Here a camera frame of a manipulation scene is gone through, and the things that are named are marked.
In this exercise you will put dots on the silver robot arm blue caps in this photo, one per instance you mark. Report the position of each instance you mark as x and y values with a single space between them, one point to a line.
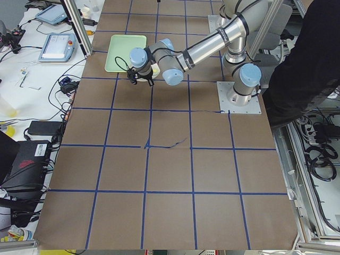
244 17

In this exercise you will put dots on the teach pendant tablet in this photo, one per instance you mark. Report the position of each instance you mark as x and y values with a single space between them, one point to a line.
52 15
58 47

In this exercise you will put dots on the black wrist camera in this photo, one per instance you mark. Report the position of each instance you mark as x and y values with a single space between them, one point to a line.
132 75

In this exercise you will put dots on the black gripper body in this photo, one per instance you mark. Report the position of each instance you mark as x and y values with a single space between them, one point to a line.
145 77

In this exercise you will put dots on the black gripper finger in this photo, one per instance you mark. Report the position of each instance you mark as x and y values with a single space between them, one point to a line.
151 82

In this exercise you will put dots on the near teach pendant tablet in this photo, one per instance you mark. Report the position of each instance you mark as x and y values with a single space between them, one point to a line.
58 47

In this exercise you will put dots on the black computer box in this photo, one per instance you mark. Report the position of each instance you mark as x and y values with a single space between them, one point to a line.
30 166

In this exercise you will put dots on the beige round plate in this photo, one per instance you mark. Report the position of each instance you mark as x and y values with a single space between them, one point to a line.
156 72

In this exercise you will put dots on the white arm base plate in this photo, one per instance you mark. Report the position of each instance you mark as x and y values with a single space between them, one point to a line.
231 102

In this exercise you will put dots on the grey white chair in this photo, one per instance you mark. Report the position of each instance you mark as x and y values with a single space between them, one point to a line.
272 38

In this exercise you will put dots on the aluminium frame post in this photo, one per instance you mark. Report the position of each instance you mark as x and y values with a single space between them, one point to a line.
74 18

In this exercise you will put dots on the far teach pendant tablet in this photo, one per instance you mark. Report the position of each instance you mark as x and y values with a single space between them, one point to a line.
52 15

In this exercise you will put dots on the mint green tray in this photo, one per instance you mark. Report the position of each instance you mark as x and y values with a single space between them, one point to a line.
119 50

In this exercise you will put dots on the black power brick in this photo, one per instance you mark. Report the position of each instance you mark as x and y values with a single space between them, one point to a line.
44 128

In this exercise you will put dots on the person in black clothes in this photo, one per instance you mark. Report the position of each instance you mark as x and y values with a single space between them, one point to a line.
310 73

